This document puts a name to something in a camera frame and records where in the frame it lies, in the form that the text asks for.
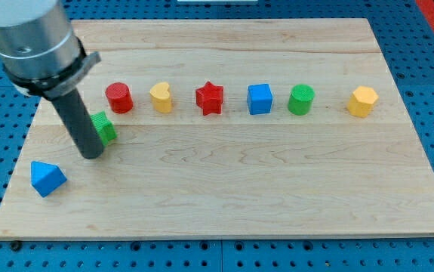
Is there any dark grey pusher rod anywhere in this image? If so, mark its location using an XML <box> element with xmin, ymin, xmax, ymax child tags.
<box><xmin>51</xmin><ymin>88</ymin><xmax>104</xmax><ymax>159</ymax></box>

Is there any green star block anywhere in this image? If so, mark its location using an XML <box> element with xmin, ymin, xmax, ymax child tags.
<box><xmin>90</xmin><ymin>111</ymin><xmax>118</xmax><ymax>147</ymax></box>

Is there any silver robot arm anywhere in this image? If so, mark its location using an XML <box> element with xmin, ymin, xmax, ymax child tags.
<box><xmin>0</xmin><ymin>0</ymin><xmax>104</xmax><ymax>159</ymax></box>

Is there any red star block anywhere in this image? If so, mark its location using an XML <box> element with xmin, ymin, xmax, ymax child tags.
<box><xmin>195</xmin><ymin>82</ymin><xmax>224</xmax><ymax>116</ymax></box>

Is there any red cylinder block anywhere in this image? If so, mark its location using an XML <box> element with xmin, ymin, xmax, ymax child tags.
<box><xmin>105</xmin><ymin>82</ymin><xmax>134</xmax><ymax>114</ymax></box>

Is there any blue triangle block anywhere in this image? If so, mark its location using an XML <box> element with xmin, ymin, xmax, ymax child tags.
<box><xmin>31</xmin><ymin>161</ymin><xmax>67</xmax><ymax>197</ymax></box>

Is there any yellow heart block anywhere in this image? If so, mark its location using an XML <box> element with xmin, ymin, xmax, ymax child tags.
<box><xmin>149</xmin><ymin>82</ymin><xmax>172</xmax><ymax>113</ymax></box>

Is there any wooden board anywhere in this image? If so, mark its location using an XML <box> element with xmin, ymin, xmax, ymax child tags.
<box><xmin>0</xmin><ymin>18</ymin><xmax>434</xmax><ymax>241</ymax></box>

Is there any blue cube block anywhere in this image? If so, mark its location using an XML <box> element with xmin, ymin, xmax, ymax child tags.
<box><xmin>247</xmin><ymin>84</ymin><xmax>273</xmax><ymax>115</ymax></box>

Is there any green cylinder block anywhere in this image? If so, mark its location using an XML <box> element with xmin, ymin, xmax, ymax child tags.
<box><xmin>288</xmin><ymin>84</ymin><xmax>315</xmax><ymax>116</ymax></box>

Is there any yellow hexagon block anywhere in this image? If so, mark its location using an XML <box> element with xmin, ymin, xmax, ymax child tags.
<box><xmin>346</xmin><ymin>86</ymin><xmax>379</xmax><ymax>118</ymax></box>

